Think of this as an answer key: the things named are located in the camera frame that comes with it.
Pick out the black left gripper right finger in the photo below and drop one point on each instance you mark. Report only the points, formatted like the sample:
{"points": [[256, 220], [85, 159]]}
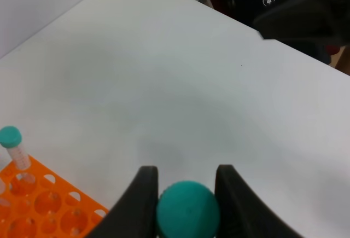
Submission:
{"points": [[242, 212]]}

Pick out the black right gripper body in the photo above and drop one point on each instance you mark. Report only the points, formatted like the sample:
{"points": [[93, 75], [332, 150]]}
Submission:
{"points": [[336, 8]]}

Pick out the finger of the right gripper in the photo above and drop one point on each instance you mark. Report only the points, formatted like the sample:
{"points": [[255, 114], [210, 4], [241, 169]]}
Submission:
{"points": [[309, 20]]}

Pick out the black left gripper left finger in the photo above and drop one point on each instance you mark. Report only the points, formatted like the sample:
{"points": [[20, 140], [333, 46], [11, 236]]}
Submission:
{"points": [[134, 214]]}

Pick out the green-capped test tube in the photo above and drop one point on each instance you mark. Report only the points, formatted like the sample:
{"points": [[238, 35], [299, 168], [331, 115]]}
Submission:
{"points": [[187, 209]]}

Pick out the orange test tube rack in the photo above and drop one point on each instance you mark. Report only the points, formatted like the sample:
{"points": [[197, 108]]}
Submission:
{"points": [[39, 203]]}

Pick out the person in black shirt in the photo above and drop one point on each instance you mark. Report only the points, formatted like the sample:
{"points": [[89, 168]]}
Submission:
{"points": [[268, 5]]}

